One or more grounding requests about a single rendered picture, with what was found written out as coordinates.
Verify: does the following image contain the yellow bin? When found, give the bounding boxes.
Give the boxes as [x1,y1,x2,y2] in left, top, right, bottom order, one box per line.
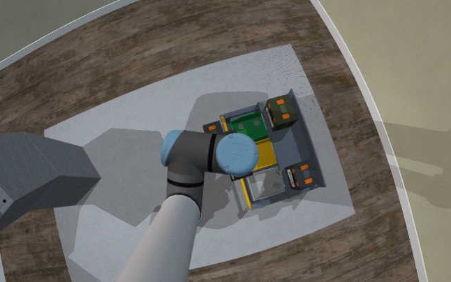
[253,138,277,171]

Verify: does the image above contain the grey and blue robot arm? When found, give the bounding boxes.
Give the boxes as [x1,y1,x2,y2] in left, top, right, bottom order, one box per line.
[116,129,259,282]

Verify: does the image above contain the grey open bin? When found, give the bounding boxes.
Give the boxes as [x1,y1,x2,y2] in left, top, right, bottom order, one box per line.
[246,166,286,200]

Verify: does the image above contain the green open bin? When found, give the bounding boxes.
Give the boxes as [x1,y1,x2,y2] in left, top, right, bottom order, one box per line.
[230,111,269,142]

